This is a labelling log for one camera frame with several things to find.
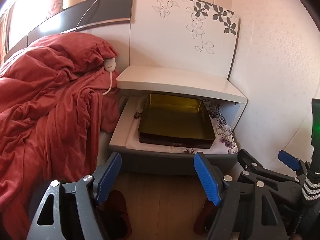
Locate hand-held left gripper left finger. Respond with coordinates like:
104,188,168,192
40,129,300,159
26,152,122,240

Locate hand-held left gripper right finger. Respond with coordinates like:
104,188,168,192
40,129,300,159
194,152,288,240

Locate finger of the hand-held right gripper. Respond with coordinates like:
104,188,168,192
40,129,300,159
278,150,312,178
237,149,304,198

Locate gold tin box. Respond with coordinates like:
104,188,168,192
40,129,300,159
138,93,216,150

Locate white mattress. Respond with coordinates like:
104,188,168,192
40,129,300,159
96,130,113,170

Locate red slipper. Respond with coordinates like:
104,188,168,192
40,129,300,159
194,200,218,233
100,190,132,240

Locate white floral cloth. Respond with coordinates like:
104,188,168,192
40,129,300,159
125,96,239,155

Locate white nightstand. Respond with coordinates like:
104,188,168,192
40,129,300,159
109,65,248,178

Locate red blanket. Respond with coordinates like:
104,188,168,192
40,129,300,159
0,33,120,240

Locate white floral headboard panel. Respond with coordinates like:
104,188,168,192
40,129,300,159
129,0,241,80

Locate dark headboard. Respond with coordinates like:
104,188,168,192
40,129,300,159
4,0,134,62

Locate thick white controller cable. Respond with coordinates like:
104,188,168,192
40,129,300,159
102,70,113,96

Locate white corded controller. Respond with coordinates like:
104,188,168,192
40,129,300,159
103,58,117,72

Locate thin white cable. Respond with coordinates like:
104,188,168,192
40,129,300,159
74,0,113,33

